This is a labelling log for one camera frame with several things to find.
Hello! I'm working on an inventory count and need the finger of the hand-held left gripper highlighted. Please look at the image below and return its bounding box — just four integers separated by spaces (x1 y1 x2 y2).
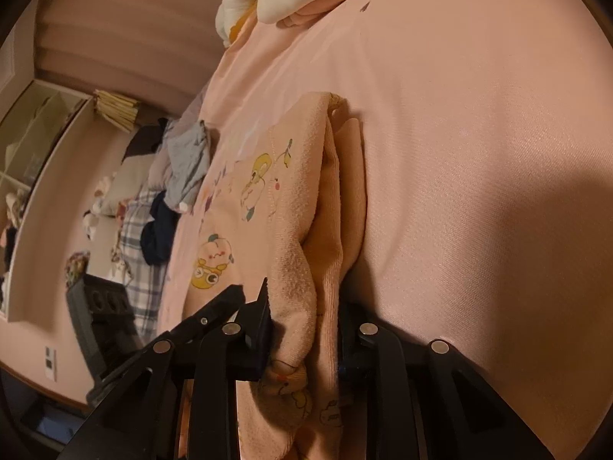
165 285 247 346

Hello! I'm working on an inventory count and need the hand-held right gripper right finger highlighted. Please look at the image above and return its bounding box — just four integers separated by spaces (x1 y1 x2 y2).
336 299 561 460

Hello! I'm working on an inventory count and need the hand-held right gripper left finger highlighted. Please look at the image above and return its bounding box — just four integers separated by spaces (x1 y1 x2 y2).
55 277 275 460

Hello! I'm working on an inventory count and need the pink cartoon print garment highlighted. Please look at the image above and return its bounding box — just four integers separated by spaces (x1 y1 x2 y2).
182 91 369 460

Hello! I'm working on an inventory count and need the plaid blanket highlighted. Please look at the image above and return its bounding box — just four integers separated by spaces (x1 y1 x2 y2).
112 192 168 346

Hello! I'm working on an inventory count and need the floral patterned item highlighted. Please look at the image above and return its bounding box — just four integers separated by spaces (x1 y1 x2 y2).
64 251 92 291

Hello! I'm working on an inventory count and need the navy cloth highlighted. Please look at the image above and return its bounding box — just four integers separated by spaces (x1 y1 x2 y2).
140 192 180 265

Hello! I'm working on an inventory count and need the white pillow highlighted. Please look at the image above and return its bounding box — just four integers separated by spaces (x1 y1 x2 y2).
103 160 154 216

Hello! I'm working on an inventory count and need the grey crumpled cloth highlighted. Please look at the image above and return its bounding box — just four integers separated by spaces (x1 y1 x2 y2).
165 122 211 207

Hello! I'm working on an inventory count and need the white shelf unit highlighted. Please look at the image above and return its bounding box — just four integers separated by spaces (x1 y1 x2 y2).
0 79 92 322

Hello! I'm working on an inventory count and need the pale lilac blanket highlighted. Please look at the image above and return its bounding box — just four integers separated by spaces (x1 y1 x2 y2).
170 81 211 154

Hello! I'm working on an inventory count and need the stack of yellow booklets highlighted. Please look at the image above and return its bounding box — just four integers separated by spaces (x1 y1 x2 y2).
93 89 142 132

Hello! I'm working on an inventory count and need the pink bed sheet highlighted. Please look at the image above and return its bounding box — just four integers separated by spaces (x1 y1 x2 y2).
158 0 613 460

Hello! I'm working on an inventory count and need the pink curtain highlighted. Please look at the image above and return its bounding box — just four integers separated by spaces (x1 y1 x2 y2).
36 0 231 106

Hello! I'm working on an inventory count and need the white and orange plush toy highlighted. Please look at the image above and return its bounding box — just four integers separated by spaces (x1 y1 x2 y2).
215 0 262 49

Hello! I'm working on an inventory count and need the pink folded garment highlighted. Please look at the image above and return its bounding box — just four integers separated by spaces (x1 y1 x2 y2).
278 0 338 28

